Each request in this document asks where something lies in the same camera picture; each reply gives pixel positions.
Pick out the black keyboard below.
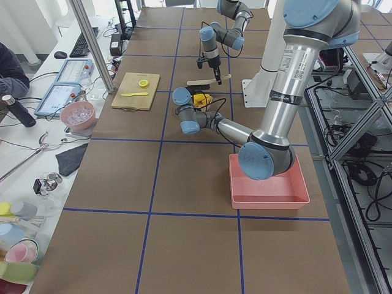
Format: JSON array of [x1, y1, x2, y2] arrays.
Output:
[[69, 33, 89, 58]]

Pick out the yellow toy corn cob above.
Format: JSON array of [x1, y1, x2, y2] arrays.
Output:
[[192, 94, 213, 108]]

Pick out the aluminium frame post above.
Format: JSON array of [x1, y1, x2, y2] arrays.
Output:
[[69, 0, 115, 94]]

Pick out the beige brush black bristles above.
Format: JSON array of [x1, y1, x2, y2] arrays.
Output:
[[187, 74, 232, 86]]

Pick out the blue teach pendant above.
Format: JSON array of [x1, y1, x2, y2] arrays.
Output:
[[34, 83, 81, 116], [56, 58, 94, 83]]

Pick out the bamboo cutting board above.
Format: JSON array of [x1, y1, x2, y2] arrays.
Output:
[[111, 72, 160, 111]]

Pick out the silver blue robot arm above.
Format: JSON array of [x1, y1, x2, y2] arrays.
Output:
[[172, 1, 361, 180], [197, 1, 253, 85]]

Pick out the green cup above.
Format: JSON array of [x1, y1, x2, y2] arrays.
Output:
[[1, 262, 39, 285]]

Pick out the blue teach pendant far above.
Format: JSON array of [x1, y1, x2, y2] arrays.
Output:
[[56, 58, 94, 83]]

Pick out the pink bowl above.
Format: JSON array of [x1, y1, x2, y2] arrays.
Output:
[[60, 101, 96, 130]]

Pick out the black computer mouse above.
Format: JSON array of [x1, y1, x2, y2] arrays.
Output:
[[53, 51, 67, 59]]

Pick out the yellow plastic toy knife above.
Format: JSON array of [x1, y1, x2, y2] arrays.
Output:
[[121, 92, 149, 97]]

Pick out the dark grey cloth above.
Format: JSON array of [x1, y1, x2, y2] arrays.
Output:
[[55, 143, 88, 176]]

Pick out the blue teach pendant near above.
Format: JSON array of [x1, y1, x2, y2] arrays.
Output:
[[34, 83, 81, 116]]

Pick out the pink cup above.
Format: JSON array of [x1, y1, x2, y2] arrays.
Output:
[[5, 238, 39, 263]]

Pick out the person dark sleeve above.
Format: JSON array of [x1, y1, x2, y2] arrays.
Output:
[[1, 43, 29, 99]]

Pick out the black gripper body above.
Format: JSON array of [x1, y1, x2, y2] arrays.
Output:
[[197, 56, 221, 69]]

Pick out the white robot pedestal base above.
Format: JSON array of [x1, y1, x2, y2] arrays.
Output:
[[242, 0, 286, 108]]

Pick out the pink plastic bin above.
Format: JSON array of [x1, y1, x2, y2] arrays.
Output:
[[229, 154, 310, 209]]

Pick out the yellow toy lemon slice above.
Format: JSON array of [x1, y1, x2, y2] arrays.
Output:
[[138, 80, 149, 88]]

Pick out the black water bottle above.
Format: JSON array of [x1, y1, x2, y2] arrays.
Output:
[[1, 95, 36, 127]]

